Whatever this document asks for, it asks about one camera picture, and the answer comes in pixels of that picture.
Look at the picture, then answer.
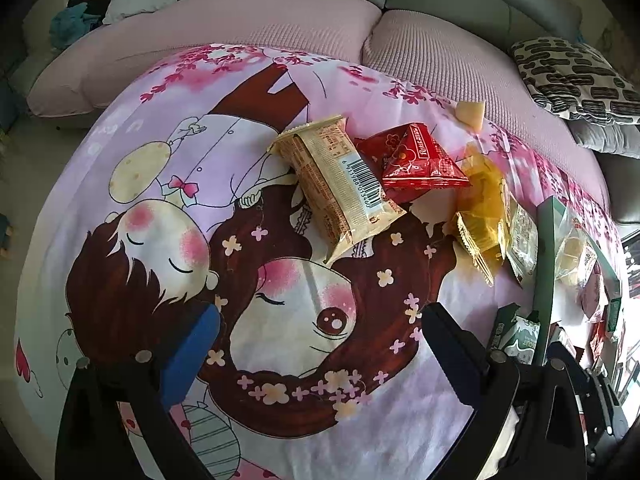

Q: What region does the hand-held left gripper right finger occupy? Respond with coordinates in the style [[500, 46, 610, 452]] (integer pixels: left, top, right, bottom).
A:
[[422, 301, 588, 480]]

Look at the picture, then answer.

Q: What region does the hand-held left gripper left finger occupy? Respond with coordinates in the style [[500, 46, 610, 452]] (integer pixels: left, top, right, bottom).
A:
[[55, 302, 223, 480]]

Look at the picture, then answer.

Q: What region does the teal white cardboard tray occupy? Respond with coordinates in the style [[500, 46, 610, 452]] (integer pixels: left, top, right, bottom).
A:
[[530, 196, 627, 367]]

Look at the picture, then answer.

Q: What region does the pink snack packet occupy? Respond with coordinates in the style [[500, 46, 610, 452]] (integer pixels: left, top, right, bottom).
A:
[[587, 272, 613, 323]]

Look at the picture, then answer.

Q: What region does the printed pink cartoon blanket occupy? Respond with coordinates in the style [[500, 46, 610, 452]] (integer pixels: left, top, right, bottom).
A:
[[12, 42, 626, 480]]

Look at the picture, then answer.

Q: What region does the yellow snack packet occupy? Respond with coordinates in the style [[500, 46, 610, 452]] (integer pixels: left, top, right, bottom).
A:
[[451, 142, 512, 286]]

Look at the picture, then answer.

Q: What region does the clear bread packet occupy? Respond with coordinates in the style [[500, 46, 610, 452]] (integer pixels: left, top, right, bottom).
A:
[[552, 209, 601, 291]]

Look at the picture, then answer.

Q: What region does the green white snack packet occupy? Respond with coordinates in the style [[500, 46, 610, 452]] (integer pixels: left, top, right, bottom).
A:
[[502, 317, 542, 367], [489, 304, 521, 353]]

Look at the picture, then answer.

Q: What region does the white beige snack packet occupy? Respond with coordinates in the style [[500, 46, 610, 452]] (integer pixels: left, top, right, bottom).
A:
[[505, 195, 539, 287]]

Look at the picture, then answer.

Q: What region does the beige barcode snack packet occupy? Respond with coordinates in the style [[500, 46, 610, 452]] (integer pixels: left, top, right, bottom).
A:
[[269, 114, 408, 266]]

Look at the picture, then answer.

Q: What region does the blue cloth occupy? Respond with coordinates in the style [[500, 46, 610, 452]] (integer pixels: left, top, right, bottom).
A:
[[49, 2, 103, 52]]

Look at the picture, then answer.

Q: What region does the red triangular snack packet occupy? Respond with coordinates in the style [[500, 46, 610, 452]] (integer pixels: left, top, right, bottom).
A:
[[354, 122, 472, 206]]

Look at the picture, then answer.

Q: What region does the black white patterned pillow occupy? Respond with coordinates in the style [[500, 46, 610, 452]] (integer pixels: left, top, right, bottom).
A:
[[510, 37, 640, 126]]

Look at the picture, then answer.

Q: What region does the small cream snack piece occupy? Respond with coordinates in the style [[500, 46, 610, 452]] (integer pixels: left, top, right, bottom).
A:
[[455, 100, 487, 132]]

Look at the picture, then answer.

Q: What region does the small red snack packet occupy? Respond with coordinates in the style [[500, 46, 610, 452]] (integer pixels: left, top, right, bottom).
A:
[[589, 330, 610, 361]]

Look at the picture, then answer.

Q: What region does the plain grey pillow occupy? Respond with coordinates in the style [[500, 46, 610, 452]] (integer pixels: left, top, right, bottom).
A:
[[570, 119, 640, 157]]

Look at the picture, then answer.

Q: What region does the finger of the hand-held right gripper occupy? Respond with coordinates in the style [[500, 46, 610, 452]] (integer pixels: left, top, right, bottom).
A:
[[585, 370, 631, 456]]

